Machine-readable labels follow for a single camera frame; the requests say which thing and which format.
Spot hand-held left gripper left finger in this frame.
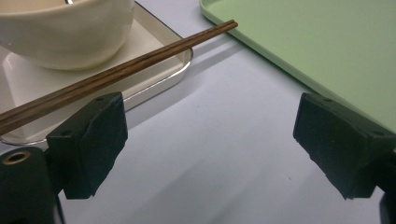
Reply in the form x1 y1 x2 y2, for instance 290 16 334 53
46 91 129 201

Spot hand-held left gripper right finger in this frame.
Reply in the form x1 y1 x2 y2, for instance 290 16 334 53
292 91 396 201

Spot green tray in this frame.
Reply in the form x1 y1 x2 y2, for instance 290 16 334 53
199 0 396 134

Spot cream bowl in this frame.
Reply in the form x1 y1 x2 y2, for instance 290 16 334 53
0 0 135 71

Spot white square plate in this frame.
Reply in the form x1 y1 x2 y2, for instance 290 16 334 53
0 1 194 147

